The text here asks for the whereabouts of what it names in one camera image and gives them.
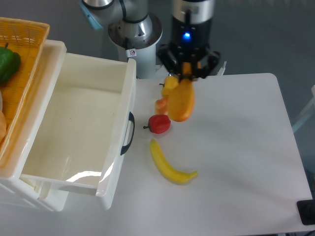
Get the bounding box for red bell pepper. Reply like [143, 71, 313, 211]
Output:
[143, 115, 171, 134]

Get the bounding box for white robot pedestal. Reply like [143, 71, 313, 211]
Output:
[108, 12, 162, 79]

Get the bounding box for yellow bell pepper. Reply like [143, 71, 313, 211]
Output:
[159, 76, 179, 97]

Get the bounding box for yellow banana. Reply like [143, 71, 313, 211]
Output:
[149, 139, 198, 184]

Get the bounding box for white table bracket right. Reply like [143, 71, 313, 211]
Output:
[217, 61, 227, 76]

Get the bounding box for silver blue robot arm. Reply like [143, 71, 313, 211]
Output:
[79, 0, 221, 81]

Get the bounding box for white table bracket left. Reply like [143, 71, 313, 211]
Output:
[155, 65, 169, 79]

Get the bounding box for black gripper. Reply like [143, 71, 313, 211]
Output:
[157, 18, 221, 81]

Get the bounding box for white table bracket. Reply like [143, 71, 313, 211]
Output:
[155, 65, 169, 79]
[217, 61, 227, 76]

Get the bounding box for white drawer cabinet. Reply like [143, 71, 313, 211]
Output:
[0, 39, 137, 212]

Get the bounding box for long orange bread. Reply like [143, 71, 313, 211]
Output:
[167, 62, 195, 122]

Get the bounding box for green bell pepper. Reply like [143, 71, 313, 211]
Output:
[0, 43, 21, 85]

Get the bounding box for orange plastic basket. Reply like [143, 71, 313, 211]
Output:
[0, 17, 50, 167]

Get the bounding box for black device at edge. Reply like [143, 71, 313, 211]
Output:
[296, 200, 315, 225]

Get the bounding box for open white drawer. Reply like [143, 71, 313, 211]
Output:
[22, 54, 136, 200]

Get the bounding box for black drawer handle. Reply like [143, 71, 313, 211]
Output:
[120, 112, 135, 155]

